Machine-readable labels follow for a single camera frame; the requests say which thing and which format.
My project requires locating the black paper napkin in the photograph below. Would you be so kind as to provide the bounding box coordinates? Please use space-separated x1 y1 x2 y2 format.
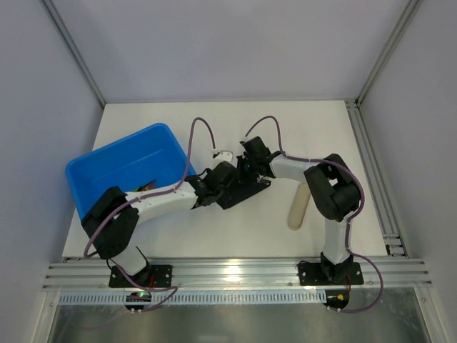
216 181 269 209

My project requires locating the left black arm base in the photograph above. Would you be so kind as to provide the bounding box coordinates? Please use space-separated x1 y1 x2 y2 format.
109 264 173 289

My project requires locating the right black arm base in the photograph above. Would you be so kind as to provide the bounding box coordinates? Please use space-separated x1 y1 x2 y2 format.
297 261 364 286

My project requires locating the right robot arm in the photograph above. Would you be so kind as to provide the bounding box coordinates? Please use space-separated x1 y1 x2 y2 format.
238 136 365 287

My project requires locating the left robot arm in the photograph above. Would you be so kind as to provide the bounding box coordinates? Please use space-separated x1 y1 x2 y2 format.
81 161 239 279

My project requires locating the green packet in bin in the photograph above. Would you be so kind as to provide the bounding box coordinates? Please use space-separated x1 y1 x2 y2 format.
134 179 156 192

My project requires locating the blue plastic bin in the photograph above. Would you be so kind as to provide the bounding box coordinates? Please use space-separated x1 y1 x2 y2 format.
65 123 187 218

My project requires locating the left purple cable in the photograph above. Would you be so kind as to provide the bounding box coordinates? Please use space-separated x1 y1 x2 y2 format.
84 116 219 314

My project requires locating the purple cable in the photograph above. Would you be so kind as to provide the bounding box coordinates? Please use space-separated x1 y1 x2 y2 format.
84 116 219 314
244 115 386 314

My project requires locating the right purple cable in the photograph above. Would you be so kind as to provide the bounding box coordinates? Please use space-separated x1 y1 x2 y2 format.
244 115 386 314

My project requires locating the slotted cable duct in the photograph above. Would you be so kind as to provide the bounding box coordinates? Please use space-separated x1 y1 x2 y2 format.
58 289 326 306

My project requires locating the aluminium rail frame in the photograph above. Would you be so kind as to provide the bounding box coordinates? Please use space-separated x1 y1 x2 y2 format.
41 257 433 292

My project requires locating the right frame post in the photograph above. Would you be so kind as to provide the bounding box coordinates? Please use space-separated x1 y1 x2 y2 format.
355 0 423 107

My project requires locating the frame post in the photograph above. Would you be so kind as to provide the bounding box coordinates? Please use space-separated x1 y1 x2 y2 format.
39 0 106 109
355 0 423 107

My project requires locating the left frame post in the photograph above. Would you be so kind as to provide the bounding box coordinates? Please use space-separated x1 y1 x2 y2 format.
39 0 106 109

